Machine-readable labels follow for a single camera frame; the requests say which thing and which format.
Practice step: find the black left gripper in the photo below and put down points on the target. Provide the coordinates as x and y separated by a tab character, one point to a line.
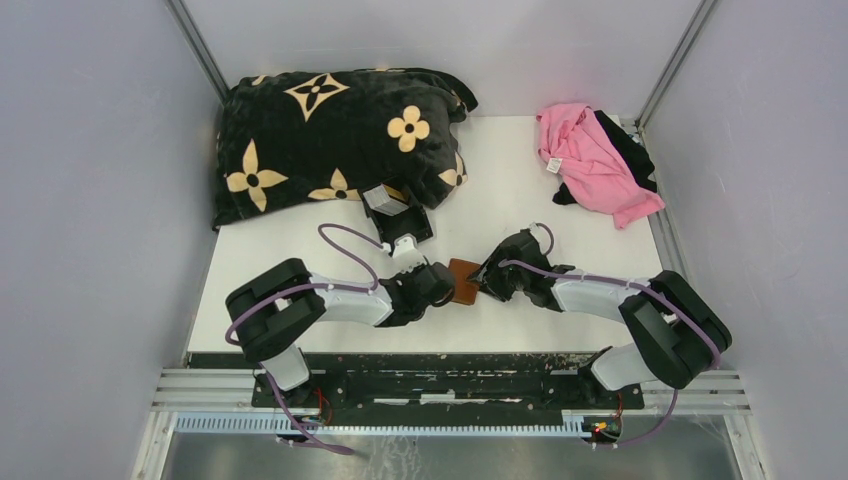
403	277

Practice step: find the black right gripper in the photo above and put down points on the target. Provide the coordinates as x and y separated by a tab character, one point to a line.
488	271

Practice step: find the brown leather card holder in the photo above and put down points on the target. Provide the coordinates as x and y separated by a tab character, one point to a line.
465	289

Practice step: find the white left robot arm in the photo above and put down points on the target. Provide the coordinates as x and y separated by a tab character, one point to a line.
269	313

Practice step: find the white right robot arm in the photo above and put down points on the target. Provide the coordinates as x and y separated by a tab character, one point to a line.
675	335

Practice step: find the white card stack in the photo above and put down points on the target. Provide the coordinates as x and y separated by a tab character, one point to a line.
386	200

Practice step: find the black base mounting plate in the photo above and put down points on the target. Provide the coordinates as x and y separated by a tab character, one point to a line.
457	390

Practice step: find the pink cloth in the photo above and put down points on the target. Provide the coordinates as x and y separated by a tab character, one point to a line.
551	121

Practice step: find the black cloth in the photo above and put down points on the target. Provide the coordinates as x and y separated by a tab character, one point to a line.
604	169

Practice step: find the black floral plush pillow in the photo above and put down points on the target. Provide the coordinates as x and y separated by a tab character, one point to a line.
299	137

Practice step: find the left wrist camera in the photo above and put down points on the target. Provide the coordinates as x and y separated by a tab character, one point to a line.
405	254

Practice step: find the white slotted cable duct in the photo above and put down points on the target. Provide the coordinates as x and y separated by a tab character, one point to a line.
278	424

